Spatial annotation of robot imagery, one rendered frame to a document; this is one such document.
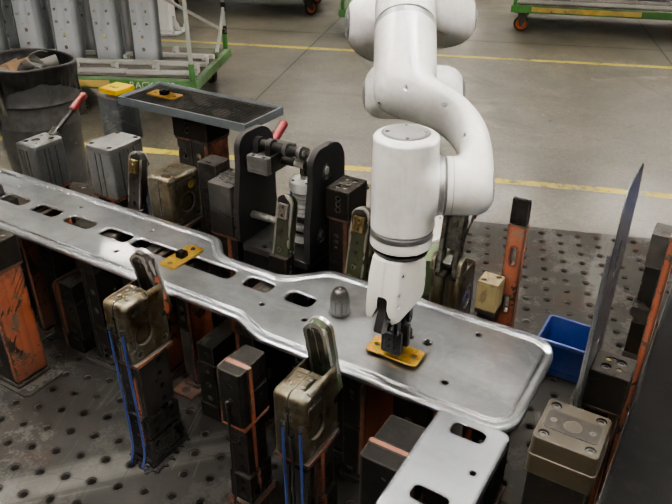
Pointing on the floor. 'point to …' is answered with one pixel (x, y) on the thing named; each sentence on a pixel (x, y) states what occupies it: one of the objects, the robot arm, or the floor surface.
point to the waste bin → (41, 103)
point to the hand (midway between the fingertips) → (395, 336)
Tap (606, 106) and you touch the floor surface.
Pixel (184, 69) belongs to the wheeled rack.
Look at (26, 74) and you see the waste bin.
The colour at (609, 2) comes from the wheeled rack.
